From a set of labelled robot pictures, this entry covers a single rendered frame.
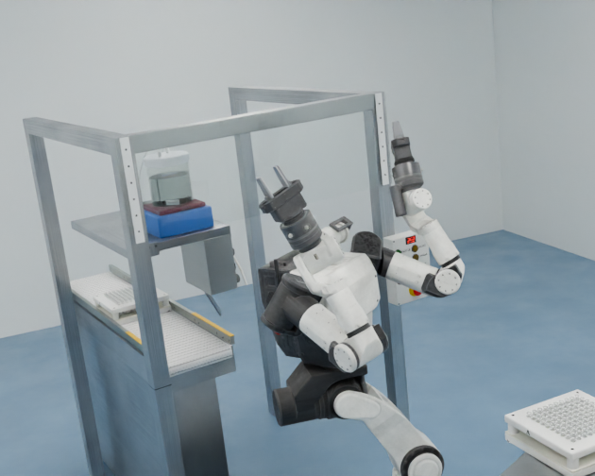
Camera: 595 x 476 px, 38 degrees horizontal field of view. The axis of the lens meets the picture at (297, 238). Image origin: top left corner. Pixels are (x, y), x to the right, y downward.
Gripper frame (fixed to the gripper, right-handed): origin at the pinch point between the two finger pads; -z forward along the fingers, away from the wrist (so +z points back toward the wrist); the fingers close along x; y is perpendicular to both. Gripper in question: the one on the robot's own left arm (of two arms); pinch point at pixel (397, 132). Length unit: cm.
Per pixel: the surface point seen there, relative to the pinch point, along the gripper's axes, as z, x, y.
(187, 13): -192, -309, 103
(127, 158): -9, 11, 84
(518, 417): 89, 40, -10
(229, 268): 27, -29, 65
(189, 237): 15, -17, 75
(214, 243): 18, -23, 68
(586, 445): 96, 55, -22
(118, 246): 14, -10, 97
